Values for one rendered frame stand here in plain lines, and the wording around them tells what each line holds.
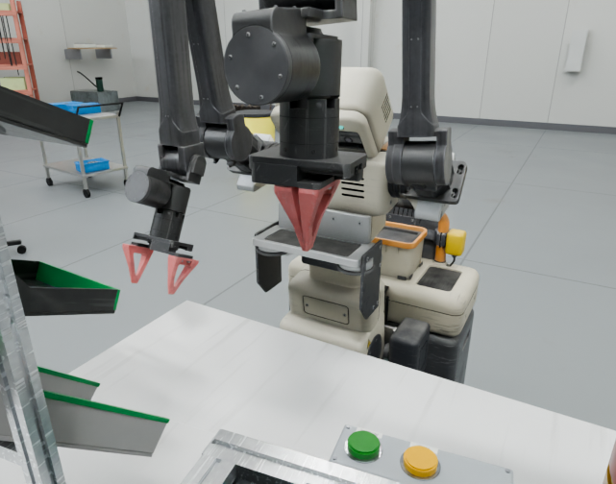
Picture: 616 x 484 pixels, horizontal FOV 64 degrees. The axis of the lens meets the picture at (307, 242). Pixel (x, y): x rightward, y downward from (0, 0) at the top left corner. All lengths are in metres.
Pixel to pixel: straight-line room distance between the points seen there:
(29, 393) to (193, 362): 0.57
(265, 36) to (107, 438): 0.42
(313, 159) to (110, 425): 0.34
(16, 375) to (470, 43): 10.08
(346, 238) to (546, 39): 9.21
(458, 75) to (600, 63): 2.33
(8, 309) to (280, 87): 0.26
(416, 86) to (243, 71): 0.49
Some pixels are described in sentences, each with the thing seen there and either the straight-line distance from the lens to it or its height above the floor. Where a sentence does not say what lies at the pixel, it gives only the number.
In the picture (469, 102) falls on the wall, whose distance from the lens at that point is 10.32.
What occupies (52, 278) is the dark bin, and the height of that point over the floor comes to 1.20.
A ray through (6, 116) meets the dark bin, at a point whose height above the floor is 1.38.
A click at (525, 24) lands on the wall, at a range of 10.15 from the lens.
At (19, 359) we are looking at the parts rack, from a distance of 0.44.
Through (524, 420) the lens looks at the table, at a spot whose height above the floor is 0.86.
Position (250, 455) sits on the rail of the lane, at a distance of 0.66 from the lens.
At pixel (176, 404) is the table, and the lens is 0.91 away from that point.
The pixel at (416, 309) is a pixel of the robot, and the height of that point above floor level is 0.76.
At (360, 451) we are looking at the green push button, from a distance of 0.65.
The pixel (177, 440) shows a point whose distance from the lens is 0.84.
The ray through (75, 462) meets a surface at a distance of 0.86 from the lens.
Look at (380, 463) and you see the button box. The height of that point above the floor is 0.96.
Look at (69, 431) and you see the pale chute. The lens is 0.54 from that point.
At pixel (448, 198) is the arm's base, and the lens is 0.98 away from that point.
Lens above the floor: 1.43
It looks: 22 degrees down
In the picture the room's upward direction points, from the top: straight up
